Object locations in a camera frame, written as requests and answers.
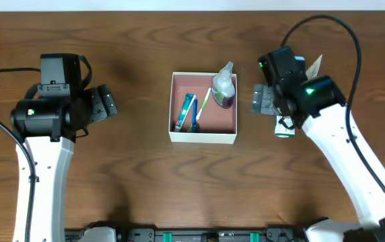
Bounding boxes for clear pump bottle dark liquid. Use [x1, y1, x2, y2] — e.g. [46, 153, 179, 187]
[211, 62, 236, 109]

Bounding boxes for white box with pink interior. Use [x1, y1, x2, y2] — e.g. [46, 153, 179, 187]
[168, 72, 238, 144]

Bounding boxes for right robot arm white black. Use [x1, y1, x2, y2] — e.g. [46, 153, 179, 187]
[252, 46, 385, 241]

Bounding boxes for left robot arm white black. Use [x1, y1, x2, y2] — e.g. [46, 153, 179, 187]
[10, 53, 118, 241]

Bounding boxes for blue disposable razor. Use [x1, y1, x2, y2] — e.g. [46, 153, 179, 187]
[189, 99, 198, 133]

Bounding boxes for green white toothpaste tube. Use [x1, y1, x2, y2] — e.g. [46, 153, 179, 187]
[174, 93, 196, 132]

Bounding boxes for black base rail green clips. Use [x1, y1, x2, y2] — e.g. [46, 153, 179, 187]
[65, 220, 308, 242]

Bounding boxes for white patterned squeeze tube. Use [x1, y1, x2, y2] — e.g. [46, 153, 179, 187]
[306, 55, 322, 79]

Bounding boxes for green white toothbrush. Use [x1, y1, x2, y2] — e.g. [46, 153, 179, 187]
[197, 88, 211, 132]

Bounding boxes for small green white carton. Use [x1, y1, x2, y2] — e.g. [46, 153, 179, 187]
[274, 116, 295, 138]

